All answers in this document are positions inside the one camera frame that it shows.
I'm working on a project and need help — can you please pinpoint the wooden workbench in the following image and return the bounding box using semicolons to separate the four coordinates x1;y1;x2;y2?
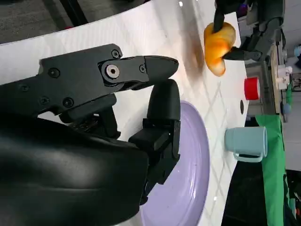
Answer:
269;43;286;116

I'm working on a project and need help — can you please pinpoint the pale green mug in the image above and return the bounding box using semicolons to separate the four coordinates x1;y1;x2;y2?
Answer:
224;126;268;163

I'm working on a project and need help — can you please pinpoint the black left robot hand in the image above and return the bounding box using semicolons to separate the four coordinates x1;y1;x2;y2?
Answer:
213;0;285;62

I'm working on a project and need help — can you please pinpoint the green cloth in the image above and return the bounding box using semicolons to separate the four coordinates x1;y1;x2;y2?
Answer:
255;114;290;226

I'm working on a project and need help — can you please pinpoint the red cylinder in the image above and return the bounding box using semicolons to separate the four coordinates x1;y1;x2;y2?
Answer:
244;77;261;101

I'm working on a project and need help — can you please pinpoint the black metal frame bar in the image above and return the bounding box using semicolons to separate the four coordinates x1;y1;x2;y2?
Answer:
59;0;90;25

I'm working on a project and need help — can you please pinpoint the orange and white bread roll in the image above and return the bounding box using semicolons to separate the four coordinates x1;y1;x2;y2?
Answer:
203;21;237;77

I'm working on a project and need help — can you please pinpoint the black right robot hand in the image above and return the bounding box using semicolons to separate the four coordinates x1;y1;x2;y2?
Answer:
0;43;182;226

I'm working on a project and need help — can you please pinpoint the lilac plate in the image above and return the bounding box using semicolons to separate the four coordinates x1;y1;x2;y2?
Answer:
140;100;210;226

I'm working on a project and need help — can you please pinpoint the white device on workbench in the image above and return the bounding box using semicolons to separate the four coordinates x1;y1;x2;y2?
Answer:
277;65;293;90

